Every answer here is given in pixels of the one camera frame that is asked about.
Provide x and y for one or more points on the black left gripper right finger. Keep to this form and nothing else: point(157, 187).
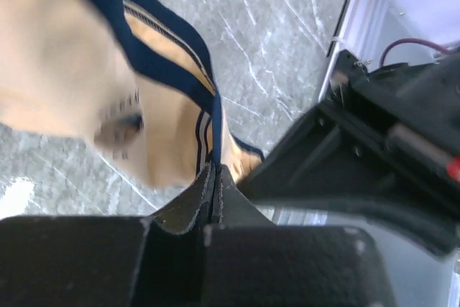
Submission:
point(231, 207)

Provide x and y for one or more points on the aluminium mounting rail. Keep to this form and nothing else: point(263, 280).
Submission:
point(392, 31)

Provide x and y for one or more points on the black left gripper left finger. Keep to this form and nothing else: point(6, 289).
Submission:
point(181, 214)

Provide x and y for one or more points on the beige underwear navy trim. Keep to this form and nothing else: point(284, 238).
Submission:
point(129, 77)

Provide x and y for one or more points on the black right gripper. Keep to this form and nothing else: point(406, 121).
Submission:
point(382, 145)

